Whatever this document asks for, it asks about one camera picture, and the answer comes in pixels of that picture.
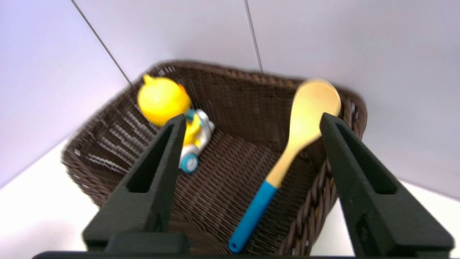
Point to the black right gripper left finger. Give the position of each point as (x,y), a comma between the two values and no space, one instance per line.
(143,201)

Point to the dark brown wicker basket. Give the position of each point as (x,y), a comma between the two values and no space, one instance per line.
(222,194)

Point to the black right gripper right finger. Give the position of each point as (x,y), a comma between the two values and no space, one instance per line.
(381,201)

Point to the yellow duck toy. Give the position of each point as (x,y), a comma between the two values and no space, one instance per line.
(163,99)

